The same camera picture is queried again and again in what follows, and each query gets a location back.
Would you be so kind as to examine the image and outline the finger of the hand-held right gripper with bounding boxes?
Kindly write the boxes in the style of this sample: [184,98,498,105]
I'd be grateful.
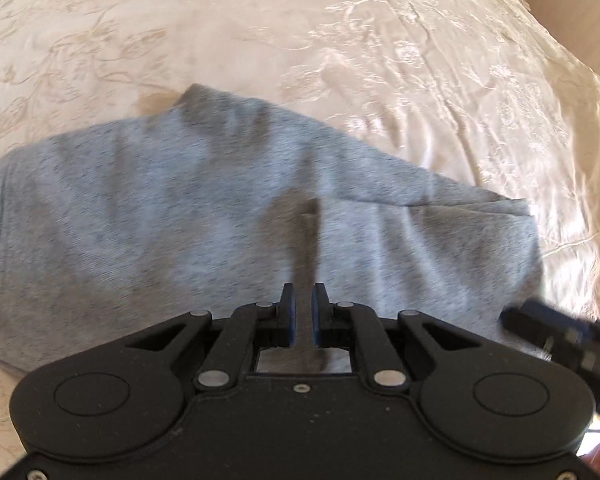
[499,298,600,350]

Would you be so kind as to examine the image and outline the cream embroidered bedspread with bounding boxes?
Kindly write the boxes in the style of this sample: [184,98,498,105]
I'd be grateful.
[0,0,600,466]

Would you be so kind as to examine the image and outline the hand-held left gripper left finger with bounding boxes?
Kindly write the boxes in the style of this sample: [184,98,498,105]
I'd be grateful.
[122,282,299,394]

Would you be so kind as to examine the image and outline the grey speckled pants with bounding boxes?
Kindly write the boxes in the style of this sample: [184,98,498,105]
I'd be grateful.
[0,83,546,378]

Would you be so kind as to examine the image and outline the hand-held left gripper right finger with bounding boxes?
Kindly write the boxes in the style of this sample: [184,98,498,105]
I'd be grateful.
[311,282,487,392]

